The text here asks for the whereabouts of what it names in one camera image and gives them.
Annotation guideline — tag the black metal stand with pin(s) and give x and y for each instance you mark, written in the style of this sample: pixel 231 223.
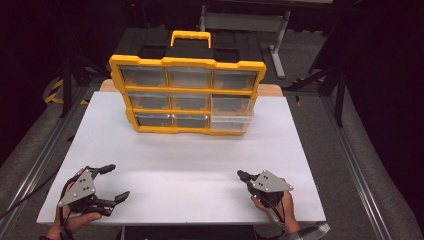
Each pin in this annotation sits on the black metal stand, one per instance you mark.
pixel 339 100
pixel 66 86

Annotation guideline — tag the grey metal table frame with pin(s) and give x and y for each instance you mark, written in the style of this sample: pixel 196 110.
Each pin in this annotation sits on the grey metal table frame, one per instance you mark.
pixel 245 21

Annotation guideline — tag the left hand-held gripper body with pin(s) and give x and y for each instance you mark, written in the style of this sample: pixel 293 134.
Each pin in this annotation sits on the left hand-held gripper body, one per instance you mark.
pixel 81 188

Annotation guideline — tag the yellow black hazard tape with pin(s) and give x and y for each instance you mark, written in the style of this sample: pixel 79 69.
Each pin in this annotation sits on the yellow black hazard tape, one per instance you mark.
pixel 54 93

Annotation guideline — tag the clear plastic drawer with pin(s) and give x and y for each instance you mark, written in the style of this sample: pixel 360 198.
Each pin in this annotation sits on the clear plastic drawer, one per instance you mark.
pixel 230 123

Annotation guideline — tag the yellow black organizer cabinet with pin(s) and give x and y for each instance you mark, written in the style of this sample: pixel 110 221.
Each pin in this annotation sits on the yellow black organizer cabinet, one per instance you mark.
pixel 186 61

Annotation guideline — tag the person's right hand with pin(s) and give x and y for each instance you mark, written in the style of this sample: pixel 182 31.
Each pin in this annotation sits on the person's right hand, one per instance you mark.
pixel 286 211

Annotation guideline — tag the plaid shirt sleeve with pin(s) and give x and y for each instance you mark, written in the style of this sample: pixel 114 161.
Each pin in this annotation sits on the plaid shirt sleeve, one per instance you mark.
pixel 310 232

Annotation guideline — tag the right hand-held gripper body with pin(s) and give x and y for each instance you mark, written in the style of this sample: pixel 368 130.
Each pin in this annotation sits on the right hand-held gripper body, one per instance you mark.
pixel 271 183

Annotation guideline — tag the person's left hand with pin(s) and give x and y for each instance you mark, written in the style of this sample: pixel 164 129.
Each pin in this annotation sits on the person's left hand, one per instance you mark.
pixel 73 220

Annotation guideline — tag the aluminium floor rail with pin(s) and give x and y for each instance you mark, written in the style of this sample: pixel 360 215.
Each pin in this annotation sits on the aluminium floor rail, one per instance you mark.
pixel 40 160
pixel 353 160

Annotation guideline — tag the set of clear drawers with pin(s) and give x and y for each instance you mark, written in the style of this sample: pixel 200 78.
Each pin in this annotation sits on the set of clear drawers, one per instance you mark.
pixel 190 78

